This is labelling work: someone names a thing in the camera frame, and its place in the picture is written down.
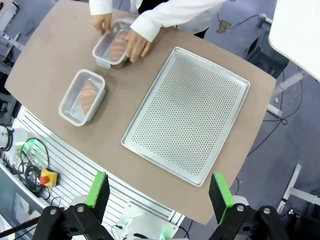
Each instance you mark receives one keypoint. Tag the golden brown croissant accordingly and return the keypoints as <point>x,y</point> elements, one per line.
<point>88,96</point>
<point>117,46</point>

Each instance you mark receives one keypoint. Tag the person's right hand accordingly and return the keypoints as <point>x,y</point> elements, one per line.
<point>101,22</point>

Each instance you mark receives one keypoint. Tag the person in white shirt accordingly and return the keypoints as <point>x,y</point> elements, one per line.
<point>197,31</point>

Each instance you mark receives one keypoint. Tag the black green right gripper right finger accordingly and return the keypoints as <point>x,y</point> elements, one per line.
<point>220,197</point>

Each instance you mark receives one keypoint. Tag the white table with legs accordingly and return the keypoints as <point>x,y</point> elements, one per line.
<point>295,32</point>

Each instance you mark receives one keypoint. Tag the white slotted mounting plate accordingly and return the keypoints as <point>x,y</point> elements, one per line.
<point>75,162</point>

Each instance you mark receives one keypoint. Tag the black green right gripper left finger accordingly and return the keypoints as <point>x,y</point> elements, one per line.
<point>97,195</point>

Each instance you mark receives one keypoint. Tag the clear plastic clip lid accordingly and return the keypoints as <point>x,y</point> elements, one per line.
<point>75,100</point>
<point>105,47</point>

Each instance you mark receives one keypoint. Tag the white table leg frame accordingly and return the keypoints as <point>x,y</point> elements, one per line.
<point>300,192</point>

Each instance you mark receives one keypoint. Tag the person's left forearm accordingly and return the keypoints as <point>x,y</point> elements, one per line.
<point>170,15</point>

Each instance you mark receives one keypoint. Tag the yellow emergency stop button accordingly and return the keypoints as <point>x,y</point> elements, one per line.
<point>48,177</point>

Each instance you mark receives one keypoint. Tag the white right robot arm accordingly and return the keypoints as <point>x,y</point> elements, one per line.
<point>145,225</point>

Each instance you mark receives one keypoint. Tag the person's left hand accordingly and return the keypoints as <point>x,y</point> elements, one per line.
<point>138,46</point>

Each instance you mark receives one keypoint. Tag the perforated metal baking tray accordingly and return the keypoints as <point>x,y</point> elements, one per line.
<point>187,115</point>

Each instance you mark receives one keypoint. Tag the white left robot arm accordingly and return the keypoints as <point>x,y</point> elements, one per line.
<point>5,137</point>

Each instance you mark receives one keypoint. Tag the person's right forearm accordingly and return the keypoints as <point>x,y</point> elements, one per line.
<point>102,6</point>

